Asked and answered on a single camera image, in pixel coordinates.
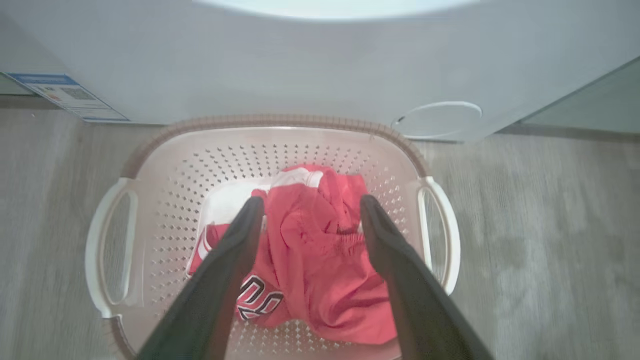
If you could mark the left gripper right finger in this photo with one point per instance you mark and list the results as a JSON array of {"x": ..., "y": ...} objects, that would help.
[{"x": 415, "y": 290}]

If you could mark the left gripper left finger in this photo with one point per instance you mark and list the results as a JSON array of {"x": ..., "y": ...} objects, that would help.
[{"x": 220, "y": 285}]

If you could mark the red jersey with white trim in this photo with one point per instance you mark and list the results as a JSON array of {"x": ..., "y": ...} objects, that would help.
[{"x": 260, "y": 300}]

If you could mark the red and white garment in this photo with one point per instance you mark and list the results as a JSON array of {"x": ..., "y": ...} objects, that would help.
[{"x": 320, "y": 260}]

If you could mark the cream perforated laundry basket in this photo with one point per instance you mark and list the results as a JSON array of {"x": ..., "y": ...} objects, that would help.
[{"x": 165, "y": 200}]

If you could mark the white front-load washing machine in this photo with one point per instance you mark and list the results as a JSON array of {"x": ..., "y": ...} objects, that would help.
[{"x": 300, "y": 65}]

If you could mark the blue energy label sticker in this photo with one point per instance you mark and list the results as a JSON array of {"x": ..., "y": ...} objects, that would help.
[{"x": 70, "y": 95}]

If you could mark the wide pale green cabinet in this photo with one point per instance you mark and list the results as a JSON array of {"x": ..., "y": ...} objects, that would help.
[{"x": 600, "y": 105}]

